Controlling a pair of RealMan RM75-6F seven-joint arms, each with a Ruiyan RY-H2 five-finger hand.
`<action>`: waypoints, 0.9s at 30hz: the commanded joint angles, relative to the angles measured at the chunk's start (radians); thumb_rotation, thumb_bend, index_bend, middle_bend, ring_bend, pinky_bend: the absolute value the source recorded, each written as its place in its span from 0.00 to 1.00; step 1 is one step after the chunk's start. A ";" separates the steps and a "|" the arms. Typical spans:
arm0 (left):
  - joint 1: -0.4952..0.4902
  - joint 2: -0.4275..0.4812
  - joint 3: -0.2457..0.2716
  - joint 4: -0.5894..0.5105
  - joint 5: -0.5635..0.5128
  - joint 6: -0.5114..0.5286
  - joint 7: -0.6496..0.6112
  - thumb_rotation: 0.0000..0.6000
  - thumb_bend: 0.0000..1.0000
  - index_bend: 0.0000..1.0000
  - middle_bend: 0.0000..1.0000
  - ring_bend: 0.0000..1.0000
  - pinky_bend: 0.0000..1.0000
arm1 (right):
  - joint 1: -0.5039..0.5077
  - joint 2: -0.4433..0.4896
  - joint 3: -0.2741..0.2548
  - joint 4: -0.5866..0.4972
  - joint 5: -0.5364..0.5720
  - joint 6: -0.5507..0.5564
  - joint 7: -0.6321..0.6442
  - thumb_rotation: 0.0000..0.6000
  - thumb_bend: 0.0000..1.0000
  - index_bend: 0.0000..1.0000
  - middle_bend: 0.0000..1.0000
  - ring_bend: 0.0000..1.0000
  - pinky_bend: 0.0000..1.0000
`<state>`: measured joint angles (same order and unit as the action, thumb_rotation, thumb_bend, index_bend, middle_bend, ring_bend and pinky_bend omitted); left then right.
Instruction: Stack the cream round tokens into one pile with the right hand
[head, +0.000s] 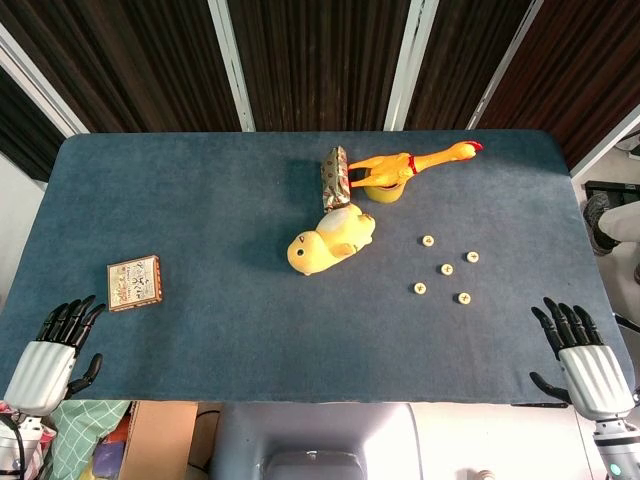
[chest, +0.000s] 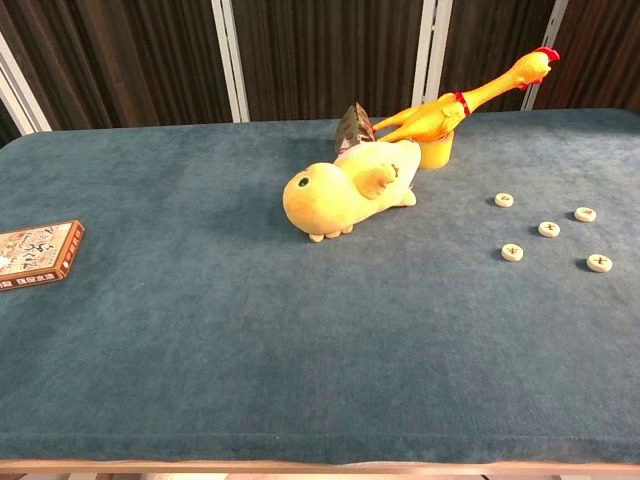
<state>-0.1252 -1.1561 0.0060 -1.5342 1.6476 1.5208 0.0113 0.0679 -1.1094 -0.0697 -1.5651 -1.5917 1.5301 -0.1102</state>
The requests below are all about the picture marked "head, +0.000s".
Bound blue felt table cover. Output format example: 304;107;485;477
0;130;634;407

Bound yellow duck plush toy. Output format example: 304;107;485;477
286;202;376;277

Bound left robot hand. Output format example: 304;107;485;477
2;294;107;417

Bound brown cardboard box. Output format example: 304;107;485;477
119;399;200;480

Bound grey robot torso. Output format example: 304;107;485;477
209;402;424;480

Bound person leg beige trousers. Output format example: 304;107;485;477
597;197;640;241

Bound pink plastic bag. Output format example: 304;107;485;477
29;424;59;480

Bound patterned foil snack bag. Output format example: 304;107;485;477
319;145;352;211

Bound green checked bag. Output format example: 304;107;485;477
47;399;132;480

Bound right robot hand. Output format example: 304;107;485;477
529;297;634;422

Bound orange rubber chicken toy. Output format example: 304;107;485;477
347;141;485;190

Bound dark grey sneaker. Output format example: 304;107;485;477
583;193;621;257

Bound black floor object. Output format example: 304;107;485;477
584;180;640;204

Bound small patterned card box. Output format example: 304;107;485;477
106;255;165;314

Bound purple object under table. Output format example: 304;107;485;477
93;439;124;480

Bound white partition frame post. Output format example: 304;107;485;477
0;22;91;137
569;115;640;180
467;0;544;131
384;0;441;132
207;0;256;132

